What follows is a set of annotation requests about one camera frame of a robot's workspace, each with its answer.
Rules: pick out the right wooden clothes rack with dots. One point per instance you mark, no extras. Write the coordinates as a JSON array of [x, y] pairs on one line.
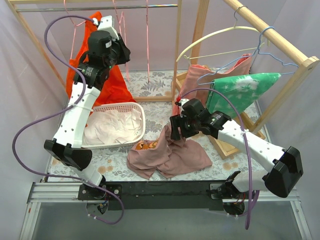
[[306, 65]]

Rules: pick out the dusty pink t shirt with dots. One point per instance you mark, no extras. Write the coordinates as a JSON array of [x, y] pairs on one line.
[[169, 157]]

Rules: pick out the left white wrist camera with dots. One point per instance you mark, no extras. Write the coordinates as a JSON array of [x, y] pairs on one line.
[[106, 24]]

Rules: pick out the orange t shirt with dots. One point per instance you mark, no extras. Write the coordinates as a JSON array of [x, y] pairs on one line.
[[109, 80]]

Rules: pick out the floral table mat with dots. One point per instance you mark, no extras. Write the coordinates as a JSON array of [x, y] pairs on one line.
[[112, 162]]

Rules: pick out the blue wire hanger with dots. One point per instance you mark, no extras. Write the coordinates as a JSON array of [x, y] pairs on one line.
[[257, 51]]

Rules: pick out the cream plastic hanger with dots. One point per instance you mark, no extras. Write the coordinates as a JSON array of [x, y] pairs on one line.
[[215, 33]]

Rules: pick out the white plastic laundry basket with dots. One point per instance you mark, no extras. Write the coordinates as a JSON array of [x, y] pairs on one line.
[[121, 107]]

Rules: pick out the salmon pink shirt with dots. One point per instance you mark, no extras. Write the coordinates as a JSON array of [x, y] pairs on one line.
[[190, 89]]

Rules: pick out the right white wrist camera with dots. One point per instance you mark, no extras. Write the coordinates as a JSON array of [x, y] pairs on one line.
[[181, 101]]

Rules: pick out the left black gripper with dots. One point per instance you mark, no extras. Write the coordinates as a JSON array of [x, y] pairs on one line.
[[123, 50]]

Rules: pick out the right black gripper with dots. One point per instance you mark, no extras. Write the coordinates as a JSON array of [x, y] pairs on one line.
[[175, 127]]

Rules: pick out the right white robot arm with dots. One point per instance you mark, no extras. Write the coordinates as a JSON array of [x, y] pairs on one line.
[[282, 168]]

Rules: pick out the green tie dye shirt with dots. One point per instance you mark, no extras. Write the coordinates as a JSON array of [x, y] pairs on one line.
[[240, 90]]

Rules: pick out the pale pink cloth in basket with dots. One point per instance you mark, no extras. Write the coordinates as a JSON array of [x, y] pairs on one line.
[[112, 127]]

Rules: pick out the black base bar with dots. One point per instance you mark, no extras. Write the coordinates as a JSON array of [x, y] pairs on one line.
[[164, 195]]

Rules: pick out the left wooden clothes rack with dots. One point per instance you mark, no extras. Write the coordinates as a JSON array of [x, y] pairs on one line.
[[81, 97]]

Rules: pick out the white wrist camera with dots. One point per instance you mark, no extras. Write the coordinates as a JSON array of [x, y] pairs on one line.
[[181, 101], [106, 24]]

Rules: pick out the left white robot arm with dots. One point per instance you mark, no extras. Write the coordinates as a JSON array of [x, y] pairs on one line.
[[66, 146]]

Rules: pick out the pink wire hanger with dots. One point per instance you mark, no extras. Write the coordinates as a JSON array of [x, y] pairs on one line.
[[121, 22]]

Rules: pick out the wooden clothes rack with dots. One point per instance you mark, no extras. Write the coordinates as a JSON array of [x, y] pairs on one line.
[[306, 65], [81, 97]]

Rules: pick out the pink hanger holding orange shirt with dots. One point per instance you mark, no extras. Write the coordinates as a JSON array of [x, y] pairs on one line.
[[75, 26]]

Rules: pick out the pink hanger seen edge on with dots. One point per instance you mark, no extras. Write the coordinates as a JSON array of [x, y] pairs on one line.
[[147, 41]]

